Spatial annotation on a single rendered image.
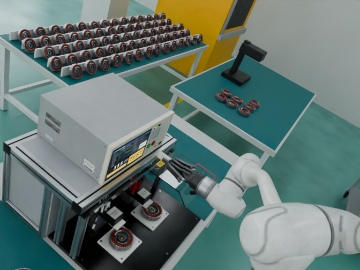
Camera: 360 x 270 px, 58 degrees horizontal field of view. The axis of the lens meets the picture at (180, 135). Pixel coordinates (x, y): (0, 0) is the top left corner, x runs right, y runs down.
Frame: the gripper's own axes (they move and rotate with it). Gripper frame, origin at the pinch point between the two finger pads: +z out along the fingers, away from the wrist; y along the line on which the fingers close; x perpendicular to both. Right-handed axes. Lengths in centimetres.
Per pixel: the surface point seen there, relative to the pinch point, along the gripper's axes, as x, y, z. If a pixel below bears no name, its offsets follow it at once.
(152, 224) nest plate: -39.8, -1.0, -8.5
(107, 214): -26.0, -23.3, 5.8
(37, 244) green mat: -43, -45, 22
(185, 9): -30, 327, 179
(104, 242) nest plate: -39.9, -26.3, 1.1
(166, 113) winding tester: 14.0, 9.6, 10.7
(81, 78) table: -43, 70, 115
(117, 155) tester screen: 7.5, -24.0, 9.2
